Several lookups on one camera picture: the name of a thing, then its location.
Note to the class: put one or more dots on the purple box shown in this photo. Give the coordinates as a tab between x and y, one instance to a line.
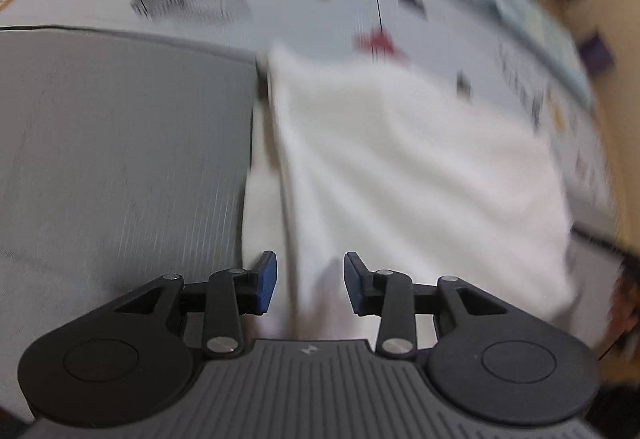
596	56

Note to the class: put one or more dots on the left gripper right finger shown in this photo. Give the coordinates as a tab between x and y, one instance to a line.
388	295

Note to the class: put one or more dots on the deer print bed sheet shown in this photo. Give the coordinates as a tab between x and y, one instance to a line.
450	38

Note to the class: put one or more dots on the white long-sleeve shirt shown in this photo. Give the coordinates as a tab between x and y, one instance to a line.
388	162

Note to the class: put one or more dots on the person's right hand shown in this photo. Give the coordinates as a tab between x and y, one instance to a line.
623	316

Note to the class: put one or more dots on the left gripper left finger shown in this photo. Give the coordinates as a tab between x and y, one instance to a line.
232	293

